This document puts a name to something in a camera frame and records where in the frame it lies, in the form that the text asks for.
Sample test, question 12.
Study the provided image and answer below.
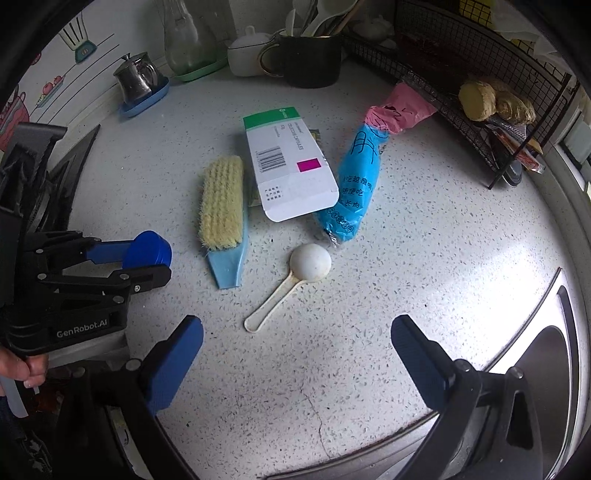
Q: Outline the white plastic measuring scoop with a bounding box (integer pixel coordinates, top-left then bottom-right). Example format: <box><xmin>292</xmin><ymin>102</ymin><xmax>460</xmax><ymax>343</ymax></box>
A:
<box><xmin>244</xmin><ymin>243</ymin><xmax>332</xmax><ymax>334</ymax></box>

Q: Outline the stainless steel sink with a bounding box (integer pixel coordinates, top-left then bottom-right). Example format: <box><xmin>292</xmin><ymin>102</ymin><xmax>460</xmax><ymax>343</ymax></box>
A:
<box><xmin>268</xmin><ymin>268</ymin><xmax>583</xmax><ymax>480</ymax></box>

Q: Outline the black mug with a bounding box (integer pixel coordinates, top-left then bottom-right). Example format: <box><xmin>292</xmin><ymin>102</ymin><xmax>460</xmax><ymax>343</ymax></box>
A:
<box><xmin>257</xmin><ymin>32</ymin><xmax>343</xmax><ymax>89</ymax></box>

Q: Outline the blue plastic tray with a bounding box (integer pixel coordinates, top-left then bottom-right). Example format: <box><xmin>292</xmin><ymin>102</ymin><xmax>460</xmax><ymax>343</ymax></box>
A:
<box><xmin>117</xmin><ymin>76</ymin><xmax>171</xmax><ymax>118</ymax></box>

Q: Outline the blue bottle cap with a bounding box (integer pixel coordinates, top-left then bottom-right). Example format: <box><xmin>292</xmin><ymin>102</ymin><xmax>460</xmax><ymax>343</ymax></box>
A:
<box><xmin>122</xmin><ymin>231</ymin><xmax>172</xmax><ymax>269</ymax></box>

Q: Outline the white plastic bag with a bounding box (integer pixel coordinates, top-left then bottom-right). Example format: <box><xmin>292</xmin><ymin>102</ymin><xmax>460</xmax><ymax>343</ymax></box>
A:
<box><xmin>496</xmin><ymin>18</ymin><xmax>570</xmax><ymax>62</ymax></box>

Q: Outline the white strap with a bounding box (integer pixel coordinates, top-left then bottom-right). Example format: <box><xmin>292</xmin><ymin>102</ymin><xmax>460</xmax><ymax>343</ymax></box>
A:
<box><xmin>0</xmin><ymin>376</ymin><xmax>29</xmax><ymax>418</ymax></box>

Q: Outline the blue scrubbing brush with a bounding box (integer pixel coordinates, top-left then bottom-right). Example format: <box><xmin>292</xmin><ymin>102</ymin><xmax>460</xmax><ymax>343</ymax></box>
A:
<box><xmin>199</xmin><ymin>155</ymin><xmax>250</xmax><ymax>291</ymax></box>

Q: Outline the blue pink plastic packet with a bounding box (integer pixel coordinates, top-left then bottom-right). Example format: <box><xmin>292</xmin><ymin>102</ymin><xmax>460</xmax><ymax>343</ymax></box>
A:
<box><xmin>314</xmin><ymin>83</ymin><xmax>437</xmax><ymax>247</ymax></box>

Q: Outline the white lidded ceramic bowl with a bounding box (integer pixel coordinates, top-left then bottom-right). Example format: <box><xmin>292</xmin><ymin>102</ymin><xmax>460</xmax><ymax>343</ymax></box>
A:
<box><xmin>228</xmin><ymin>25</ymin><xmax>278</xmax><ymax>78</ymax></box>

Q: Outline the black wire rack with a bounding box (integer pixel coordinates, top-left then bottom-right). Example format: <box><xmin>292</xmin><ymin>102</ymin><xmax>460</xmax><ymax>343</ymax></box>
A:
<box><xmin>342</xmin><ymin>0</ymin><xmax>580</xmax><ymax>190</ymax></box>

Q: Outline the person's left hand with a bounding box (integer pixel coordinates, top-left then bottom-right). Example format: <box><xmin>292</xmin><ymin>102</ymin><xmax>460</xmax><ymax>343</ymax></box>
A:
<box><xmin>0</xmin><ymin>346</ymin><xmax>50</xmax><ymax>396</ymax></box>

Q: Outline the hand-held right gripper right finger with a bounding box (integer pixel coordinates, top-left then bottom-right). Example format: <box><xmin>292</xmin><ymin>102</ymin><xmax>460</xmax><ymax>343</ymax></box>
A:
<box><xmin>390</xmin><ymin>315</ymin><xmax>543</xmax><ymax>480</ymax></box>

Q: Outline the green plastic tray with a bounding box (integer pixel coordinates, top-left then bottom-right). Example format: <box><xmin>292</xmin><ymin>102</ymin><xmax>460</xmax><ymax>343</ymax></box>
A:
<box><xmin>173</xmin><ymin>58</ymin><xmax>229</xmax><ymax>84</ymax></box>

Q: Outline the orange printed packet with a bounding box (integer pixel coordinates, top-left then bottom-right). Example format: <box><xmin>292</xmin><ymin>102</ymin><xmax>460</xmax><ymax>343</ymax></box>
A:
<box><xmin>489</xmin><ymin>117</ymin><xmax>546</xmax><ymax>175</ymax></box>

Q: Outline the white medicine carton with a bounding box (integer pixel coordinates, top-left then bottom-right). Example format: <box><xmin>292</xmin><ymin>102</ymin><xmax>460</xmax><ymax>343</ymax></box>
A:
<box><xmin>243</xmin><ymin>105</ymin><xmax>340</xmax><ymax>222</ymax></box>

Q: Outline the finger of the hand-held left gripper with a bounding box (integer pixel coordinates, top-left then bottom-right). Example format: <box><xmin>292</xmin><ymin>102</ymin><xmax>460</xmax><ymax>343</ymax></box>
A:
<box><xmin>36</xmin><ymin>264</ymin><xmax>173</xmax><ymax>306</ymax></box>
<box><xmin>21</xmin><ymin>230</ymin><xmax>136</xmax><ymax>274</ymax></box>

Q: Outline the white plastic spatula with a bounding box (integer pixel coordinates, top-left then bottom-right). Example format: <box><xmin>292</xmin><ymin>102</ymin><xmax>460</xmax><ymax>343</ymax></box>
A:
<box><xmin>302</xmin><ymin>0</ymin><xmax>358</xmax><ymax>38</ymax></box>

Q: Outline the wooden utensil handle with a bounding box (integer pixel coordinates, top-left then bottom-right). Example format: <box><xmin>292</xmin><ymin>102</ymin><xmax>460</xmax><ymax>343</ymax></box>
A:
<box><xmin>331</xmin><ymin>0</ymin><xmax>365</xmax><ymax>35</ymax></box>

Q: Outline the clear glass bottle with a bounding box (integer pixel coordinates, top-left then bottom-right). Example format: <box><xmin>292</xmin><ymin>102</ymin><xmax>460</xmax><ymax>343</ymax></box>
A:
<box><xmin>159</xmin><ymin>0</ymin><xmax>218</xmax><ymax>75</ymax></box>

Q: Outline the steel teapot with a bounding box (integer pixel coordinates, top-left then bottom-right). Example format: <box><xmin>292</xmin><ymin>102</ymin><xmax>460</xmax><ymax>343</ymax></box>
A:
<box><xmin>113</xmin><ymin>52</ymin><xmax>160</xmax><ymax>106</ymax></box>

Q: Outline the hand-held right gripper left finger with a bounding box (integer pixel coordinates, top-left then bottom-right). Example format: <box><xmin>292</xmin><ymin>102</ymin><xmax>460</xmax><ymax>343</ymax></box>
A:
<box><xmin>53</xmin><ymin>315</ymin><xmax>205</xmax><ymax>480</ymax></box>

